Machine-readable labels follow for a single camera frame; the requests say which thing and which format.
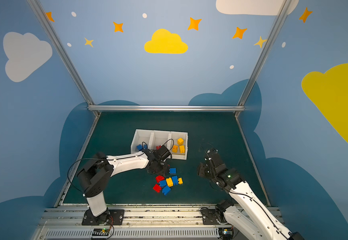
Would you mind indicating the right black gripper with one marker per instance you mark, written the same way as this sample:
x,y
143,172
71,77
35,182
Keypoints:
x,y
205,169

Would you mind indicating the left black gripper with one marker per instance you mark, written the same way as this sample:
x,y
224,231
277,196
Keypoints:
x,y
156,167

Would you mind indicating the blue lego brick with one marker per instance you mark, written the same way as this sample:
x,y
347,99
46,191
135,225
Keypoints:
x,y
140,147
175,180
162,183
166,190
172,171

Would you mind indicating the yellow lego brick top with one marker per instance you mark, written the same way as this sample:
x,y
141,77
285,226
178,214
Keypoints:
x,y
180,141

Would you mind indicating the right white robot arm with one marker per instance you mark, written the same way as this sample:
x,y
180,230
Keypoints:
x,y
260,224

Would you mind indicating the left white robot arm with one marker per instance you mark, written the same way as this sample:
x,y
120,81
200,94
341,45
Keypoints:
x,y
96,173

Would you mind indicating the red square lego brick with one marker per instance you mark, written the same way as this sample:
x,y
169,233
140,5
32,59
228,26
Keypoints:
x,y
159,179

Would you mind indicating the red lego brick bottom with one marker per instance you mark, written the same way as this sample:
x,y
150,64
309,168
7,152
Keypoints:
x,y
157,188

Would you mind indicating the middle white bin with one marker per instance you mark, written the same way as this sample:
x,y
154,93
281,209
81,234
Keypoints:
x,y
159,138

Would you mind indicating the white bin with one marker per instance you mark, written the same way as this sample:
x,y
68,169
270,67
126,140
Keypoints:
x,y
142,137
159,138
175,137

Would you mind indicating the blue lego brick bottom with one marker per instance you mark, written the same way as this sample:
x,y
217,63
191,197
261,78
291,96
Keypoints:
x,y
166,190

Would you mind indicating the right white bin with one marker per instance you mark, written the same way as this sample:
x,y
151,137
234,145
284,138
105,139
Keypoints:
x,y
175,137

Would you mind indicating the left white bin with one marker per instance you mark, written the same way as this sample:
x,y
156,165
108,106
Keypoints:
x,y
142,137

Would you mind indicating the right control circuit board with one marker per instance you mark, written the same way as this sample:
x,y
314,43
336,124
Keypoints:
x,y
225,234

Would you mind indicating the control circuit board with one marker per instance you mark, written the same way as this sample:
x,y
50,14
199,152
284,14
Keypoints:
x,y
225,234
102,233

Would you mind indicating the left control circuit board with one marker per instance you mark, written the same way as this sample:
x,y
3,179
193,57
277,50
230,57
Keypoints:
x,y
102,233

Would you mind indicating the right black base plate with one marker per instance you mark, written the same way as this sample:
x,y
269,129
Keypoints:
x,y
210,216

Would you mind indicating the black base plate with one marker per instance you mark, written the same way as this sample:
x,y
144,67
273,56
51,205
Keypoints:
x,y
107,218
210,216

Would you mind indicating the aluminium front rail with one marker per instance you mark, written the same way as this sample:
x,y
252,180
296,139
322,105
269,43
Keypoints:
x,y
135,215

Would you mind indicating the white slotted cable duct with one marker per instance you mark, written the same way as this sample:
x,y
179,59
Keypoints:
x,y
133,233

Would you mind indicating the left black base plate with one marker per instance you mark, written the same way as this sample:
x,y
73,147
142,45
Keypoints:
x,y
107,218

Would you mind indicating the aluminium frame back bar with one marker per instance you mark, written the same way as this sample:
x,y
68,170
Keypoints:
x,y
125,108

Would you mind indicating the aluminium frame right post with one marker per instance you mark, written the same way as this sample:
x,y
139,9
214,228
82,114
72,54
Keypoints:
x,y
266,49

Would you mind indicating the aluminium frame post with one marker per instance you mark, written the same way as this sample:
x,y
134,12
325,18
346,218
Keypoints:
x,y
41,15
266,49

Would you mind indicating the aluminium frame left post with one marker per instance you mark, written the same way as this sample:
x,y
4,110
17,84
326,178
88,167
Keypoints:
x,y
41,15

